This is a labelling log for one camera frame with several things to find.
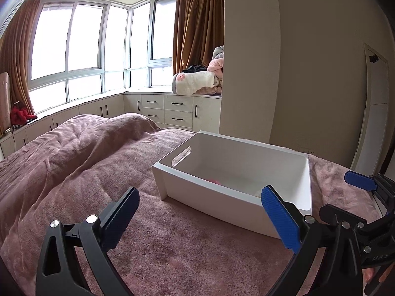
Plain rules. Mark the person's right hand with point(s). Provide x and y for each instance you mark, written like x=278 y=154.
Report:
x=378 y=276

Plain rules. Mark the grey plush toy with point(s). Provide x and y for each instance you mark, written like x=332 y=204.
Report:
x=219 y=52

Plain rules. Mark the dark cloth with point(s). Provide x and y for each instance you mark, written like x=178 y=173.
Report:
x=194 y=68

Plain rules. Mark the bay window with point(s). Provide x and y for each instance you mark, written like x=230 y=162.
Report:
x=86 y=49

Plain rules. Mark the pink plush blanket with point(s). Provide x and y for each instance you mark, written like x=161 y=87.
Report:
x=92 y=166

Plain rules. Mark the white window cabinets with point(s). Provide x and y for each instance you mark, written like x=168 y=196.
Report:
x=179 y=111

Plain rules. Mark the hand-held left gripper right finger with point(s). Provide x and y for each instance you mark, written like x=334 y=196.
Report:
x=282 y=219

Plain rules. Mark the pink plush toy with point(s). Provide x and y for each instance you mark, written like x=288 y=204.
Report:
x=216 y=67

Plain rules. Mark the white storage box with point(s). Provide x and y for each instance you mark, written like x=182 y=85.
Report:
x=234 y=166

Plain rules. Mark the red plush toy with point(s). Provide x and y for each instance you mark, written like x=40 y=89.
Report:
x=20 y=114

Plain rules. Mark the brown curtain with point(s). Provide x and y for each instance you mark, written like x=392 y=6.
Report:
x=18 y=55
x=200 y=24

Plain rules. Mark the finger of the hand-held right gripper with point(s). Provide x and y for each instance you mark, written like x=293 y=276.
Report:
x=359 y=180
x=333 y=213

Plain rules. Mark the white door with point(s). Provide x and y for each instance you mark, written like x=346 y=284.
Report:
x=375 y=114

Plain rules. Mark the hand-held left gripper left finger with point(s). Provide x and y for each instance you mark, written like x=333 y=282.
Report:
x=123 y=214

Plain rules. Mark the beige folded blanket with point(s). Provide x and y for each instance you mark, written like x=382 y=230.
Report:
x=209 y=90

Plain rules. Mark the white wall socket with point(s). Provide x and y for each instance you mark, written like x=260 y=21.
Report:
x=307 y=150

